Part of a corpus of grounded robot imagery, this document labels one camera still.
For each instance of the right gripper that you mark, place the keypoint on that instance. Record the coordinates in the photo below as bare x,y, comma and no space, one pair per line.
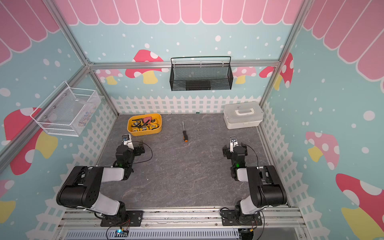
231,149

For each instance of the yellow storage tray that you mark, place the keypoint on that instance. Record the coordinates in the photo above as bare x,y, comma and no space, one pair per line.
137,128

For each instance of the pink tape measure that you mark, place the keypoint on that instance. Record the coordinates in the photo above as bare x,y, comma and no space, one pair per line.
146,120

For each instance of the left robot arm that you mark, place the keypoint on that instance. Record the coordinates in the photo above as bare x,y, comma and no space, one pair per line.
81,189

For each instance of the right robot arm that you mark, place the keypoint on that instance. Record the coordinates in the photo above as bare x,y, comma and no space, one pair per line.
265,186

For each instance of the white plastic toolbox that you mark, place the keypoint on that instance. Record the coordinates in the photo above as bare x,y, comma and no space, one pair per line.
243,115

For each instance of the black orange screwdriver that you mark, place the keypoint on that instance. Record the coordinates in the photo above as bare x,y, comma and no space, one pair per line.
185,136

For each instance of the green lit circuit board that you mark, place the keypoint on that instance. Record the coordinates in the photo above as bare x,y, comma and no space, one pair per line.
121,233

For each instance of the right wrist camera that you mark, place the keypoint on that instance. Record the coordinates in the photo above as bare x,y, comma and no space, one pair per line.
233,140

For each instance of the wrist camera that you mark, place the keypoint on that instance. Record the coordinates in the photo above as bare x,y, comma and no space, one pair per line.
126,139
233,140

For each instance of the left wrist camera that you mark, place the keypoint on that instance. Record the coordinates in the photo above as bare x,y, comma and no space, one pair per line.
126,139

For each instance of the white wire wall basket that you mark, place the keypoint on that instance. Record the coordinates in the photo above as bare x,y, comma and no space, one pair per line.
66,111

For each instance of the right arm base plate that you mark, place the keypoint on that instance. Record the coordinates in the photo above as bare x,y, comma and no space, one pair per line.
233,218

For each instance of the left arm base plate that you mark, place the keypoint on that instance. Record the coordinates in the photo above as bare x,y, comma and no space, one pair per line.
126,219

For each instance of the black mesh wall basket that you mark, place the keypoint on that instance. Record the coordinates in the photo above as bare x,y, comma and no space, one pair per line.
201,73

